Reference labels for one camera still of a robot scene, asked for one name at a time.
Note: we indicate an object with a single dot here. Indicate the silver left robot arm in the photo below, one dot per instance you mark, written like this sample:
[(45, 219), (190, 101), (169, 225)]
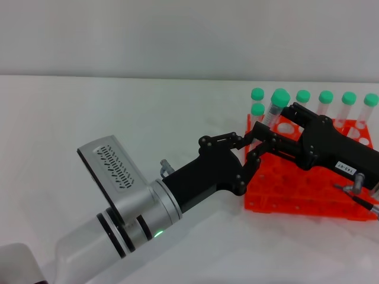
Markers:
[(118, 165)]

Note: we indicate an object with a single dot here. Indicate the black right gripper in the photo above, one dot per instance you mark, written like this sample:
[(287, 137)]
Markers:
[(331, 148)]

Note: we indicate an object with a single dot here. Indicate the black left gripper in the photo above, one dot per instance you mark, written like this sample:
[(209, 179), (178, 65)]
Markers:
[(213, 168)]

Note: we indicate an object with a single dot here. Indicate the orange test tube rack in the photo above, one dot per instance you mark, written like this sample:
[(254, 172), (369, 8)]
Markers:
[(296, 192)]

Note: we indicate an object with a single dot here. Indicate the clear test tube green cap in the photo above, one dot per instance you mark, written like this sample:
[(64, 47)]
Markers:
[(325, 96), (303, 96), (371, 100), (279, 97), (257, 109), (348, 98), (257, 94)]

